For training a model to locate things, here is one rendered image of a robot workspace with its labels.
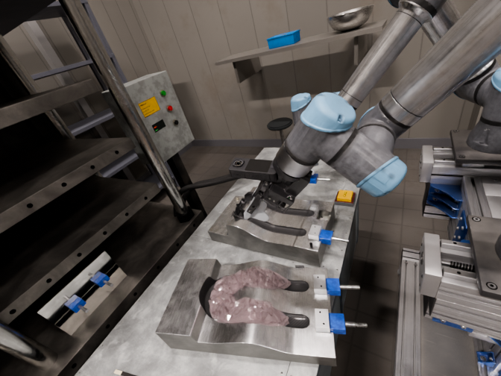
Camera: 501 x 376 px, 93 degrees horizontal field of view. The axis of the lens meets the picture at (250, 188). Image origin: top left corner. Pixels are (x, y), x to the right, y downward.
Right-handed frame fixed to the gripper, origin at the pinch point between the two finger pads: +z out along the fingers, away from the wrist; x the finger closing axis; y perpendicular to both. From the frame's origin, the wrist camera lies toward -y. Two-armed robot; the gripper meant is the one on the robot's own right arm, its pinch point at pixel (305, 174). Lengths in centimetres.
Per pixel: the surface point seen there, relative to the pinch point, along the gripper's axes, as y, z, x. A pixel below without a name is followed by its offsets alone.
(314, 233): 12.0, 3.3, -31.0
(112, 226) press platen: -67, -7, -56
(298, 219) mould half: 3.1, 6.3, -22.6
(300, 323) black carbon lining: 15, 10, -59
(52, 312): -66, 3, -89
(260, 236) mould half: -8.1, 5.9, -35.2
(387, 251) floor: 36, 95, 44
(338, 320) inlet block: 25, 8, -55
